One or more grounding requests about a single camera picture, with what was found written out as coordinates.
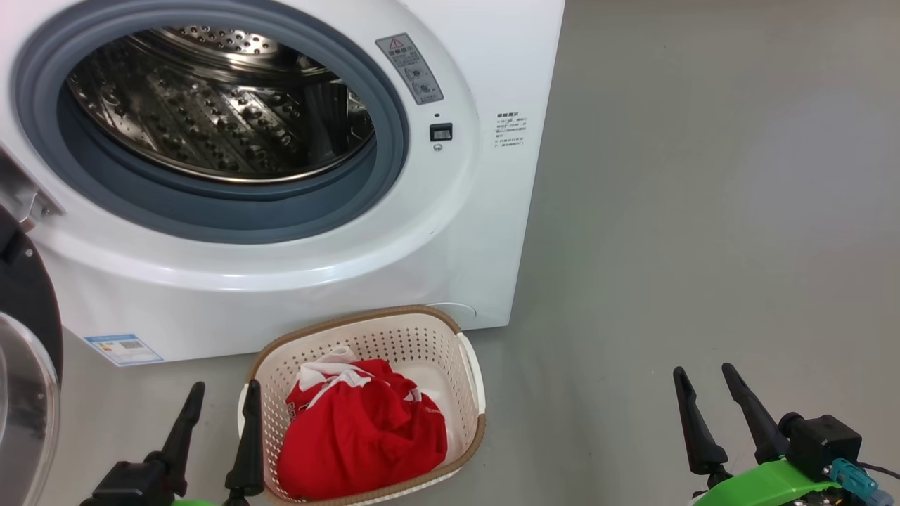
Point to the black text print sticker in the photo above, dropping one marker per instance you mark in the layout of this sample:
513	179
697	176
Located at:
511	129

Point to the white round filter cover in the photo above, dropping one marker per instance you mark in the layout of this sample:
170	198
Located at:
457	313

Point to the metal door hinge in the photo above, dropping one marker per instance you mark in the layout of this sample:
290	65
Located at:
28	193

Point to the grey warning sticker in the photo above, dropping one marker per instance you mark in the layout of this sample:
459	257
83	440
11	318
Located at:
410	69

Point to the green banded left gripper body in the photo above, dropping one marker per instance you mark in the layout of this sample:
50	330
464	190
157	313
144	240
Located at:
197	503

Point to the white washing machine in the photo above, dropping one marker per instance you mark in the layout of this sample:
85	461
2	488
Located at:
316	281

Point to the perforated steel drum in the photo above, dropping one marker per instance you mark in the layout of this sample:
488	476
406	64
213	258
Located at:
211	119

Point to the blue energy label sticker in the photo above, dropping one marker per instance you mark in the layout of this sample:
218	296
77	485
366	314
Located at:
124	349

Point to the red and white garment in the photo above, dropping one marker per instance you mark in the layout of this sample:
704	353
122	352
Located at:
358	436

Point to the black round glass washer door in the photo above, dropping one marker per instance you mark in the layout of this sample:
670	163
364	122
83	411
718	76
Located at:
24	393

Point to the black door latch socket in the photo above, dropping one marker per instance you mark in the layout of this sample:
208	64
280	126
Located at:
441	132

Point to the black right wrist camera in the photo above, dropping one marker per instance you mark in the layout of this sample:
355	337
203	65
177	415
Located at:
823	446

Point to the cream perforated laundry basket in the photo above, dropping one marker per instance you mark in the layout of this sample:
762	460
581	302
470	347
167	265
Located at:
457	379

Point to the grey rubber door gasket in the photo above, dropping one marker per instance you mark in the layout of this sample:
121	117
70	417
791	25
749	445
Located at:
211	214

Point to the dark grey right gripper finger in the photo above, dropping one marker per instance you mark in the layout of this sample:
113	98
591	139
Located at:
759	429
699	443

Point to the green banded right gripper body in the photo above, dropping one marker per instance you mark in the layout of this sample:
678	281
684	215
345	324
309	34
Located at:
766	488

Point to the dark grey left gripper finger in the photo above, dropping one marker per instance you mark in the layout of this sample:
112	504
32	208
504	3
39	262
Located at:
184	429
249	457

